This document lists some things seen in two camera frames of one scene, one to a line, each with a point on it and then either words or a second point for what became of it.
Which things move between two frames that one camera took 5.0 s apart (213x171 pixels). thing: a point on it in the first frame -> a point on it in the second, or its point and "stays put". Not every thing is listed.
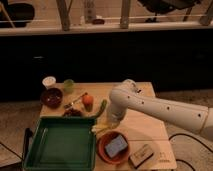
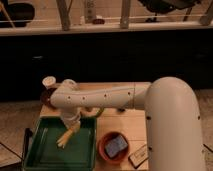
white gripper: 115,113 -> 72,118
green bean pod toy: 102,108 stays put
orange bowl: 104,140 stays put
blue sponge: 116,145 stays put
